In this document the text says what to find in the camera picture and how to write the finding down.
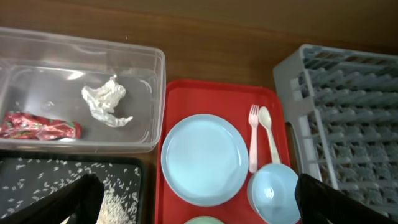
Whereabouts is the grey dishwasher rack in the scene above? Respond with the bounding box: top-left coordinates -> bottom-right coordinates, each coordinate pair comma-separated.
273,45 -> 397,220

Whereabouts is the light blue bowl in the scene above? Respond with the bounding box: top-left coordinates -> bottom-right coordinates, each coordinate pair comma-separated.
247,163 -> 301,224

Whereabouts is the black food waste tray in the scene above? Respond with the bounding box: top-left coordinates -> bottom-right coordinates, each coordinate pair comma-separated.
1,150 -> 147,223

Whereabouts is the pile of white rice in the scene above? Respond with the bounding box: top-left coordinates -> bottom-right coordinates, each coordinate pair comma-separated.
95,187 -> 139,224

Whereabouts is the light green bowl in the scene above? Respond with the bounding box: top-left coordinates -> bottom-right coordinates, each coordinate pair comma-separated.
184,216 -> 224,224

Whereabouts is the white napkin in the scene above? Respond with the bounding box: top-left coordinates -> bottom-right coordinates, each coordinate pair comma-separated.
81,75 -> 133,128

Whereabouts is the clear plastic waste bin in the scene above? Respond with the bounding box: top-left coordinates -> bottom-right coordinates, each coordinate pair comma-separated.
1,28 -> 166,154

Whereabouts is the red snack wrapper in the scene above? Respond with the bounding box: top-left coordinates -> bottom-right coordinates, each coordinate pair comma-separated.
1,111 -> 83,141

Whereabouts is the white plastic fork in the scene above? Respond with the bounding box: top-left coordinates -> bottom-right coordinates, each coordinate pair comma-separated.
248,105 -> 259,174

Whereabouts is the red serving tray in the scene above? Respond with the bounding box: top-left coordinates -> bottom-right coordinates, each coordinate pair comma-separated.
154,79 -> 290,223

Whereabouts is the white plastic spoon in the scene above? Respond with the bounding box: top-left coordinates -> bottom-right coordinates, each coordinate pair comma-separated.
259,106 -> 281,164

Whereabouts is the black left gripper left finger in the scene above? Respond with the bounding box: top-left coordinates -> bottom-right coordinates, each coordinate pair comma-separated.
1,174 -> 104,224

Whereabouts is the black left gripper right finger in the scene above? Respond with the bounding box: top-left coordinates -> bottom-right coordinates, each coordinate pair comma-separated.
295,174 -> 397,224

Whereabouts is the light blue plate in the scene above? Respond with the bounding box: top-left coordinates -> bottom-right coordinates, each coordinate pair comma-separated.
160,114 -> 249,207

